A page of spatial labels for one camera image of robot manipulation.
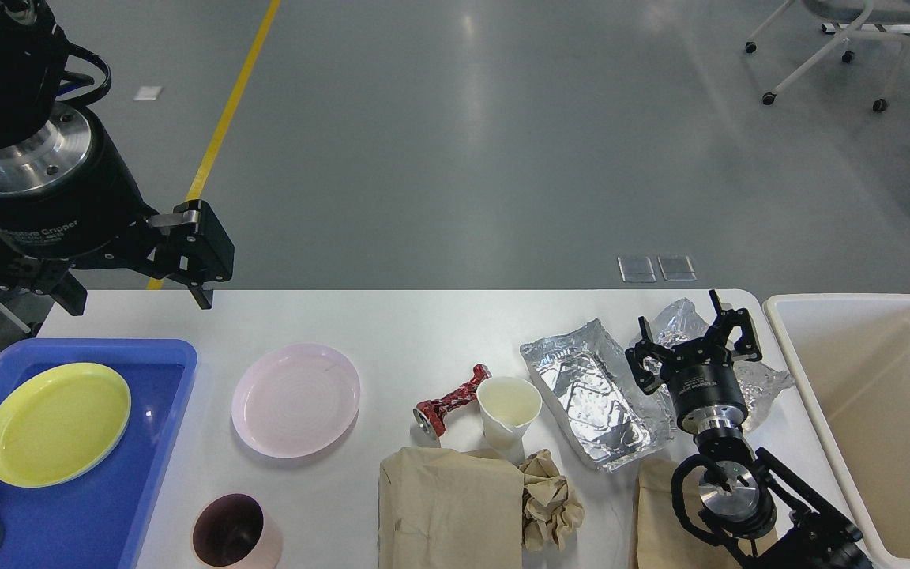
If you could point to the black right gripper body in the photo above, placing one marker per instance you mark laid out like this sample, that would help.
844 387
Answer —
701 381

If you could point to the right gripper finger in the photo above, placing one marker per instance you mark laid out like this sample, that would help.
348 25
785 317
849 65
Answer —
731 336
646 349

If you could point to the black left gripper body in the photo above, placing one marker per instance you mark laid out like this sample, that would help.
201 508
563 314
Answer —
65 193

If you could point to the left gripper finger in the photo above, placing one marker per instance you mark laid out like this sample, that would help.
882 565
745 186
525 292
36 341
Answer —
192 248
49 277

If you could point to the pink plate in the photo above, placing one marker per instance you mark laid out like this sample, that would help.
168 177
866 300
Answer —
296 401

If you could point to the pink mug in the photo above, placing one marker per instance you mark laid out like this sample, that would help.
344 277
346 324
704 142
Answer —
234 531

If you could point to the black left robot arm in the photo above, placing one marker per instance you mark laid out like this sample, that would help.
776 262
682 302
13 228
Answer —
40 67

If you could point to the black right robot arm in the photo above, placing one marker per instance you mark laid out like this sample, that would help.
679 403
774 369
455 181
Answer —
727 494

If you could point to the aluminium foil tray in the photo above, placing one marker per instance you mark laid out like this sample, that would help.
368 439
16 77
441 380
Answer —
585 380

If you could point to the crumpled clear plastic wrap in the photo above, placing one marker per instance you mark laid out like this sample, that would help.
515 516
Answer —
759 383

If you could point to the clear floor plate right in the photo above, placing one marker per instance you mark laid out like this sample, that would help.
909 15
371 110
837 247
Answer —
677 268

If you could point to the clear floor plate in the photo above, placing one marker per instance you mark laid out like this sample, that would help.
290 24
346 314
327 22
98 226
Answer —
637 269
677 268

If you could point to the clear floor plate left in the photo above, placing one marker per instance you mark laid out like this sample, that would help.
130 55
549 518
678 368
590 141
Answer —
637 269

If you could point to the white floor tape patch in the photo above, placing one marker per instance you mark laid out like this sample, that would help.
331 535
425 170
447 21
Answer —
148 93

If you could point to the beige plastic bin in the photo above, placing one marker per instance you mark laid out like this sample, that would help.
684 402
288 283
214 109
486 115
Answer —
850 357

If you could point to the white paper cup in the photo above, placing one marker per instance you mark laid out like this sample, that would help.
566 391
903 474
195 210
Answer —
508 405

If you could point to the brown paper bag right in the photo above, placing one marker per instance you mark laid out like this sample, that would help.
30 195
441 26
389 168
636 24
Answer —
660 541

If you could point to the crumpled brown paper ball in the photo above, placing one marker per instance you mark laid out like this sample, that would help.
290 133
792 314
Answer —
551 512

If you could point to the yellow plate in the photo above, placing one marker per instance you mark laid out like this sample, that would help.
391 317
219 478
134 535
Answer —
61 423

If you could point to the crushed red can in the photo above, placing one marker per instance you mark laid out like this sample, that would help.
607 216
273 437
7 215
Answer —
430 414

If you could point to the large brown paper bag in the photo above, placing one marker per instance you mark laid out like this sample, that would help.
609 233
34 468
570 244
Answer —
442 508

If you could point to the blue plastic tray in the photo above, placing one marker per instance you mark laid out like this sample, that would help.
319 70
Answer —
99 520

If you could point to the white office chair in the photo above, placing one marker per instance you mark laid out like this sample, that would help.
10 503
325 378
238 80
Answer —
856 20

